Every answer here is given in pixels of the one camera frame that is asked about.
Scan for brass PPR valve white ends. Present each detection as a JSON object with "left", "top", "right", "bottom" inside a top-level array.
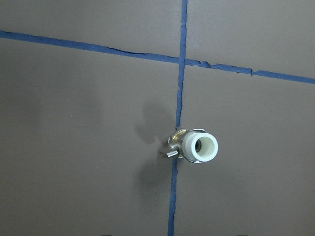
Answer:
[{"left": 159, "top": 129, "right": 219, "bottom": 164}]

